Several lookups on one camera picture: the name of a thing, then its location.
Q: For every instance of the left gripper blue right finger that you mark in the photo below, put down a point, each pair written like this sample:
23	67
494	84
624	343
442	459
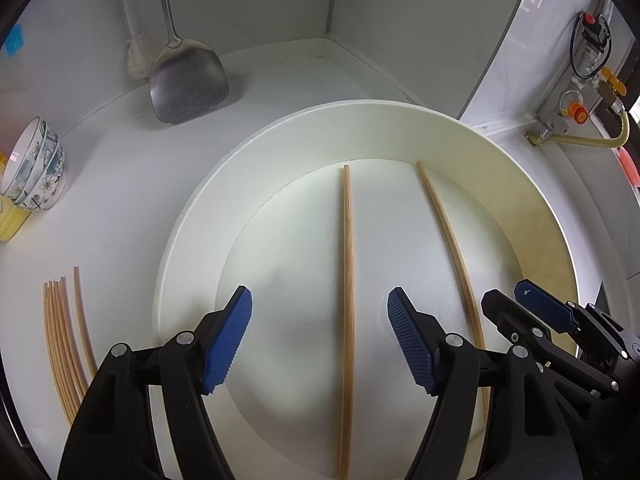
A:
419	350

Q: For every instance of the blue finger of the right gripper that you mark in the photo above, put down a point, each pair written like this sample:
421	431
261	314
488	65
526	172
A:
516	323
545	306

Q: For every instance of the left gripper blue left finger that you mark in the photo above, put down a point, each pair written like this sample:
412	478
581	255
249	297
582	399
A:
221	335

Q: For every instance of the wooden chopstick one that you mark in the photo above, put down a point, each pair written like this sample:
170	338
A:
470	307

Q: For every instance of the wooden chopstick two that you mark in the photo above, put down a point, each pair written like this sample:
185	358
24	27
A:
349	322

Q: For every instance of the wooden chopstick four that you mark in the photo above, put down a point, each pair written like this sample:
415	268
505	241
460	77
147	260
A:
80	378

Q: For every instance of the wooden chopstick seven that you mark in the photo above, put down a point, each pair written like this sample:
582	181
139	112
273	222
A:
57	354

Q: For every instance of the wooden chopstick eight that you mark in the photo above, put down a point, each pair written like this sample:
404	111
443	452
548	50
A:
52	354

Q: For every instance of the wooden chopstick three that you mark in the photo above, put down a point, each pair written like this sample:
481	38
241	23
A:
82	323

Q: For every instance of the wooden chopstick five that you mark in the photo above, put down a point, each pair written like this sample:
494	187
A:
77	374

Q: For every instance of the wooden chopstick six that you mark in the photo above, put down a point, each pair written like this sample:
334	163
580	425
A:
73	400

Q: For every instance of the large cream round basin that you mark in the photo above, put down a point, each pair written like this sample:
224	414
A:
270	217

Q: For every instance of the pink soap dish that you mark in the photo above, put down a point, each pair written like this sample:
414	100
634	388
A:
629	167

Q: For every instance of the gas valve with pipe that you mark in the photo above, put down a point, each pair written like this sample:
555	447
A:
589	78

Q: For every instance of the bottom floral ceramic bowl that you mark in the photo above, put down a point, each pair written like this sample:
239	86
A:
48	186

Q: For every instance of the floral ceramic bowl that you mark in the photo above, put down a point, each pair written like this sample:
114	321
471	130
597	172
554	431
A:
49	145
22	160
48	186

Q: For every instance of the yellow dish soap bottle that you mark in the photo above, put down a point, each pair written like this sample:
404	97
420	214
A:
12	219

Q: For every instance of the stainless steel spatula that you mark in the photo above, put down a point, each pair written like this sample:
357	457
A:
187	79

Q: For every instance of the middle floral ceramic bowl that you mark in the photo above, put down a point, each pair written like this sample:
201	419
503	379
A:
49	145

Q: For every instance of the top floral ceramic bowl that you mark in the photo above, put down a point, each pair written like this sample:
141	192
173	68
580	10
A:
22	160

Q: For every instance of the blue silicone brush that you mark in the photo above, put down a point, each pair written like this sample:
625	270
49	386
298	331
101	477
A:
14	41

